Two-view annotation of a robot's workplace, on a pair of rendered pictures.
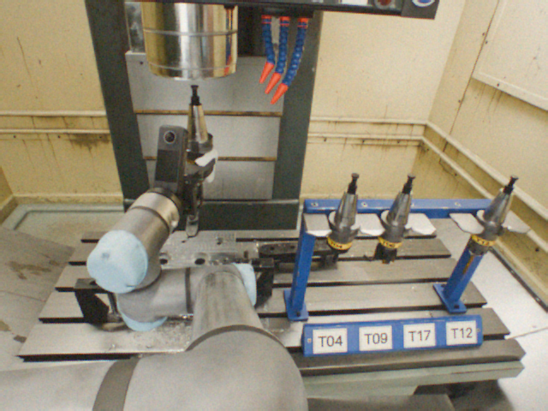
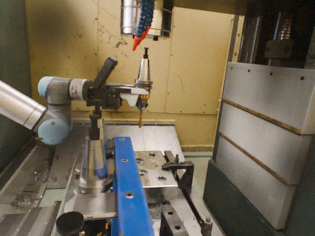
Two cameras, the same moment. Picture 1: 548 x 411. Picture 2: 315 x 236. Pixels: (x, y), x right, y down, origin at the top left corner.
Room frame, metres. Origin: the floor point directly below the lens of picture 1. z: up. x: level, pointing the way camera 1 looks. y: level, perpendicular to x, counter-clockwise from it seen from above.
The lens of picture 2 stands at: (0.62, -0.60, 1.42)
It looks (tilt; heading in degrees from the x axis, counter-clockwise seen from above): 16 degrees down; 84
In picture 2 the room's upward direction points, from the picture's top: 5 degrees clockwise
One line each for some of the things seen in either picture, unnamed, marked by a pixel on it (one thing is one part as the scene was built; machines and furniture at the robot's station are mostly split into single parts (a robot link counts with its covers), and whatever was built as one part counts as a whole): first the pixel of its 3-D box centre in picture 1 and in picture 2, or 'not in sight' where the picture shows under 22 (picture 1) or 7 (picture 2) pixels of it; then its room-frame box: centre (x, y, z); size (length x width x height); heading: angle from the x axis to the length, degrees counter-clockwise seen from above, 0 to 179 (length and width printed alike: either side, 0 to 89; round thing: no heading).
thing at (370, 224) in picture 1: (369, 224); (95, 167); (0.56, -0.21, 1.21); 0.07 x 0.05 x 0.01; 7
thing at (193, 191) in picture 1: (174, 194); (104, 94); (0.52, 0.17, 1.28); 0.12 x 0.08 x 0.09; 172
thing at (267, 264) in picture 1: (247, 272); not in sight; (0.63, 0.03, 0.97); 0.13 x 0.03 x 0.15; 97
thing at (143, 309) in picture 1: (152, 294); (60, 118); (0.36, 0.17, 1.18); 0.11 x 0.08 x 0.11; 102
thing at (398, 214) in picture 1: (401, 205); (93, 157); (0.56, -0.27, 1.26); 0.04 x 0.04 x 0.07
